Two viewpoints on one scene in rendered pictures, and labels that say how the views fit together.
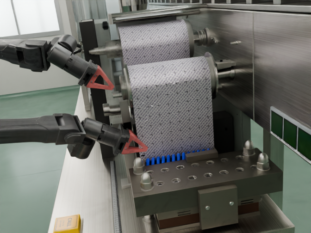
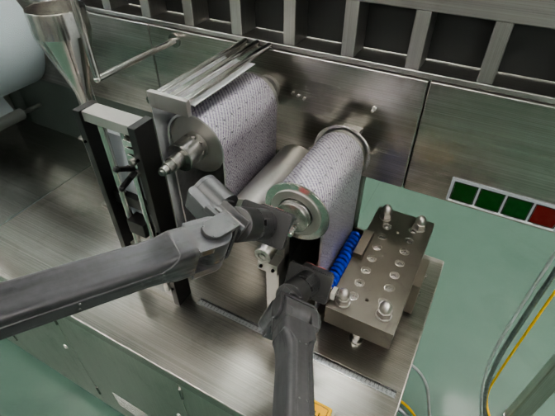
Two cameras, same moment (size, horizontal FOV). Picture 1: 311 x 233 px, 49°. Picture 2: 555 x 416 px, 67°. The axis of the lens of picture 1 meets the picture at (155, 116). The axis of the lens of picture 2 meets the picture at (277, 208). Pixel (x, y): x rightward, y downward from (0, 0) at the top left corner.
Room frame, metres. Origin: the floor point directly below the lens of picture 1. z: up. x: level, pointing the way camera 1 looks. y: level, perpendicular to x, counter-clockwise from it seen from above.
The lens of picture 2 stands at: (0.67, 0.63, 1.83)
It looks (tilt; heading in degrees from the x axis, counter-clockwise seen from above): 41 degrees down; 305
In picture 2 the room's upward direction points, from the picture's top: straight up
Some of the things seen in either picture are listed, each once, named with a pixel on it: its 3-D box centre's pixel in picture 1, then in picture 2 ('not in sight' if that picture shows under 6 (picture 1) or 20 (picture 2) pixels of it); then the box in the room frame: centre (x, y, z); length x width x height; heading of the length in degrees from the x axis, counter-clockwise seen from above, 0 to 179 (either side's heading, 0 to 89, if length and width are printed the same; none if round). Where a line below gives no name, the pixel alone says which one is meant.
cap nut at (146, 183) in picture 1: (146, 180); (385, 309); (0.78, 0.04, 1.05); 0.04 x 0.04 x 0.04
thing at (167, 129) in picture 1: (175, 132); (338, 234); (0.96, -0.06, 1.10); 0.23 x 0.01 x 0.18; 97
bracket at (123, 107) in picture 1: (123, 144); (273, 278); (1.04, 0.11, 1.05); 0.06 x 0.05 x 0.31; 97
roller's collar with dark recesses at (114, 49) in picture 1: (114, 49); (187, 151); (1.25, 0.12, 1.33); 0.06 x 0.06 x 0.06; 7
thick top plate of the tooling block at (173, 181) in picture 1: (202, 179); (383, 268); (0.85, -0.11, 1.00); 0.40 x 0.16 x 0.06; 97
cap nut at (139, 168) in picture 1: (138, 164); (343, 295); (0.88, 0.06, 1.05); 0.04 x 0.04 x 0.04
